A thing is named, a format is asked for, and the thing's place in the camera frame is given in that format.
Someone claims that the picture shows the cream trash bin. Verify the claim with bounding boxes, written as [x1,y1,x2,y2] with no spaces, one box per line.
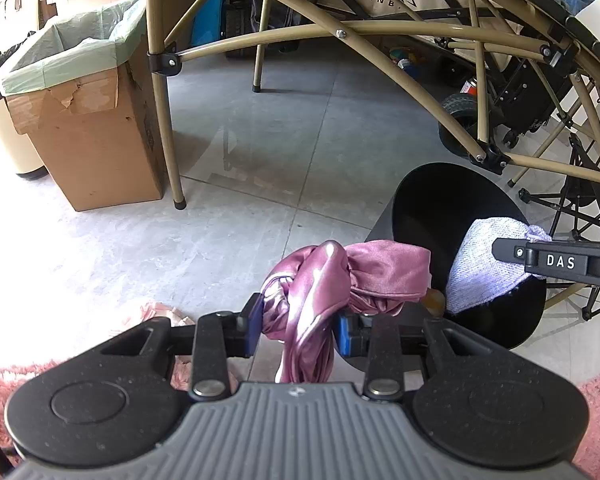
[0,42,49,181]

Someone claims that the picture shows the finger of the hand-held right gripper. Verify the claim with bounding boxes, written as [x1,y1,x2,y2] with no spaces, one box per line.
[491,237,529,265]

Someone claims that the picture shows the purple knit cloth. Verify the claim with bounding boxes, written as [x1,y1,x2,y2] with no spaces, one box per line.
[445,216,553,315]

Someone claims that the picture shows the colourful toy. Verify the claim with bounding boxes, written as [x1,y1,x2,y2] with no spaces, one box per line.
[390,47,423,78]

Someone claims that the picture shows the green plastic bin liner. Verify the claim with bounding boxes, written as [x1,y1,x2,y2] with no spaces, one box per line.
[0,0,147,96]

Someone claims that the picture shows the black round trash bin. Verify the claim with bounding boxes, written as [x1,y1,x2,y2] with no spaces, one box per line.
[336,161,548,373]

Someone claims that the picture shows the olive folding table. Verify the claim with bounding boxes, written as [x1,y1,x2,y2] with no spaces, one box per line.
[145,0,600,311]

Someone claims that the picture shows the crumpled pale pink paper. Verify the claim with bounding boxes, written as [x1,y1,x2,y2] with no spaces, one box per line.
[115,300,196,331]

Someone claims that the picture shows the blue panel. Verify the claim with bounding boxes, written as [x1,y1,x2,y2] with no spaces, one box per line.
[190,0,226,46]

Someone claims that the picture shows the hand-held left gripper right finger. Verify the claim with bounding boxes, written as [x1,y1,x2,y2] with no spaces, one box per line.
[336,310,506,402]

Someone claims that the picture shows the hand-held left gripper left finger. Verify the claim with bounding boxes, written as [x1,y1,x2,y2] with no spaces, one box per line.
[101,294,262,401]

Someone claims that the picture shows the pink satin cloth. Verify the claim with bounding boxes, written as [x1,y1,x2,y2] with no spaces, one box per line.
[260,240,432,386]

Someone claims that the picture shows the torn cardboard box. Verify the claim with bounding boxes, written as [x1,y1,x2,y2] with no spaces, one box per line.
[5,0,167,212]

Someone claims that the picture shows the dark grey bag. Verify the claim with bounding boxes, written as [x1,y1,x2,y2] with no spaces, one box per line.
[220,0,301,56]

